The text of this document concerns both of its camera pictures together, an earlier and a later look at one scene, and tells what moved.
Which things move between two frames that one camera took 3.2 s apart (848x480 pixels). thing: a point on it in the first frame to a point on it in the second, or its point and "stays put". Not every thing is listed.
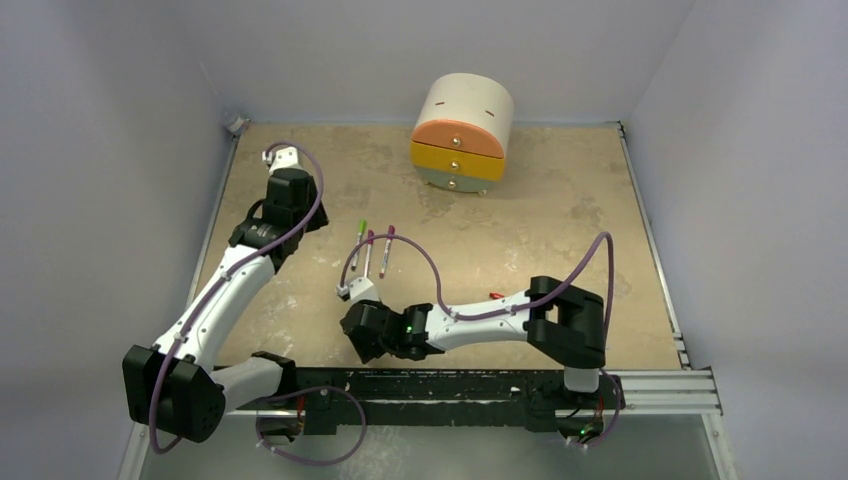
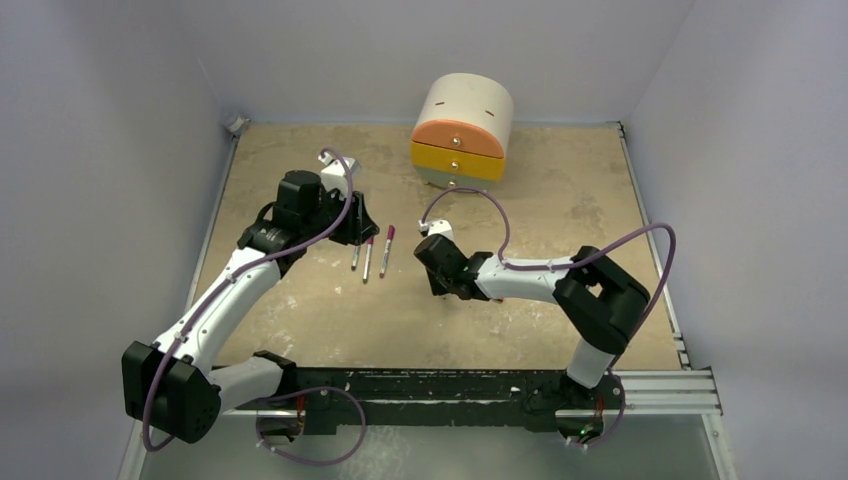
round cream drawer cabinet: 462,132 stays put
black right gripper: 361,328 to 433,266
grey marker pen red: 391,231 stays put
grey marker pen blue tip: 369,244 stays put
